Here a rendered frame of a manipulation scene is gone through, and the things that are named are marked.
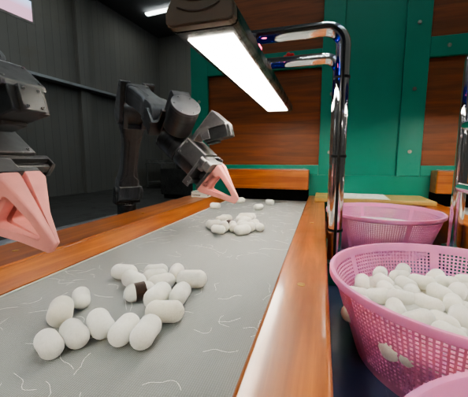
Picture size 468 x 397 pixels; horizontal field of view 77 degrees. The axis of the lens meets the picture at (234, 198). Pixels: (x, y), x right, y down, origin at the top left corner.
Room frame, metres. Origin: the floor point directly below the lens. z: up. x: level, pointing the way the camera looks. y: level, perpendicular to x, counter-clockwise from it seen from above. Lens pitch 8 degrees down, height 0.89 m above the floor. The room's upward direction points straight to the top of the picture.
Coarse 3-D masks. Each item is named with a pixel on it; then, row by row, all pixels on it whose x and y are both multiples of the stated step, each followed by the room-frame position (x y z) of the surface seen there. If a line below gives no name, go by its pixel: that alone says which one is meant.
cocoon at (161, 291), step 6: (162, 282) 0.30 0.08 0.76; (150, 288) 0.29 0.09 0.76; (156, 288) 0.29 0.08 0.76; (162, 288) 0.29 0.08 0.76; (168, 288) 0.30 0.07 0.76; (144, 294) 0.29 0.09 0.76; (150, 294) 0.28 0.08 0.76; (156, 294) 0.28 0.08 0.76; (162, 294) 0.29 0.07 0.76; (168, 294) 0.30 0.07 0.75; (144, 300) 0.28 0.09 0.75; (150, 300) 0.28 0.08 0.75
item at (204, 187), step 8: (216, 168) 0.57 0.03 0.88; (200, 176) 0.60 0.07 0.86; (208, 176) 0.57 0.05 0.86; (216, 176) 0.57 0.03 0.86; (224, 176) 0.57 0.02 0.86; (200, 184) 0.58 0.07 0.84; (208, 184) 0.59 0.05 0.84; (208, 192) 0.58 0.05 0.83; (216, 192) 0.58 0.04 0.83; (232, 192) 0.58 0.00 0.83; (232, 200) 0.58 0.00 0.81
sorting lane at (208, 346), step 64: (128, 256) 0.45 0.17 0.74; (192, 256) 0.45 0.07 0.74; (256, 256) 0.45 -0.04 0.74; (0, 320) 0.27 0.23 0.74; (192, 320) 0.27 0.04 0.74; (256, 320) 0.27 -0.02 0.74; (0, 384) 0.18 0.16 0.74; (64, 384) 0.18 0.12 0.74; (128, 384) 0.18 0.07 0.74; (192, 384) 0.18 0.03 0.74
